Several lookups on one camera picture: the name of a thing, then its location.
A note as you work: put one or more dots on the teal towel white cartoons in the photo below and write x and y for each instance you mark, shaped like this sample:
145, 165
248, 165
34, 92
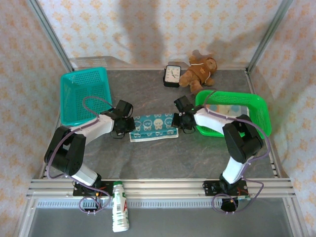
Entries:
153, 126

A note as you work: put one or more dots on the orange towel blue dots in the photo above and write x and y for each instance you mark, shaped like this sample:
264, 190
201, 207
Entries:
222, 108

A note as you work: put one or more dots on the teal plastic basket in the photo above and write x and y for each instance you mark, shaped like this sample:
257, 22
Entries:
86, 98

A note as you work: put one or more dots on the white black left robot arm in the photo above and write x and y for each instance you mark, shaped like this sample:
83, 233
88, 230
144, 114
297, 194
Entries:
98, 124

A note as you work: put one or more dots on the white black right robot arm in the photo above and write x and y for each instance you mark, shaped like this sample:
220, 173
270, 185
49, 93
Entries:
209, 121

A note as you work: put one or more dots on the black alarm clock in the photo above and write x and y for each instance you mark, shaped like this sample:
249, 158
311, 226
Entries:
172, 75

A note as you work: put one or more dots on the brown teddy bear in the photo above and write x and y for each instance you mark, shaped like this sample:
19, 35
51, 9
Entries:
197, 72

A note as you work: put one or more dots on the green plastic basket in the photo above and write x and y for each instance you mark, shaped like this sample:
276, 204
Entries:
237, 98

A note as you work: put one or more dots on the white bottle green label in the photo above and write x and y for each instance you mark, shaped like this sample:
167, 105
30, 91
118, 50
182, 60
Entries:
119, 212

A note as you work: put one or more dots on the small green circuit board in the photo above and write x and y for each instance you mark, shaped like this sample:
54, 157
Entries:
245, 197

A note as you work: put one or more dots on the aluminium wall-side table rail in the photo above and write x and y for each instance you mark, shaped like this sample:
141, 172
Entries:
135, 68

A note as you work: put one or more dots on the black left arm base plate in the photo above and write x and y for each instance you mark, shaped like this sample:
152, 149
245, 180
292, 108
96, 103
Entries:
106, 188

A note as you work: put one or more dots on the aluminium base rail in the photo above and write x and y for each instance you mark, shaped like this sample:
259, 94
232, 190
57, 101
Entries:
160, 187

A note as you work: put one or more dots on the aluminium side table rail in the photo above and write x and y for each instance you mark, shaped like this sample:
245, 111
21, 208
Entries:
250, 82
44, 174

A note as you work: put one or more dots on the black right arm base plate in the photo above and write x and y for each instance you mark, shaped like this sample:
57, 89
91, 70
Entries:
209, 187

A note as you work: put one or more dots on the aluminium frame post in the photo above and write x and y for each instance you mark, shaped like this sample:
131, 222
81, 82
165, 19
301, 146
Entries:
269, 32
49, 34

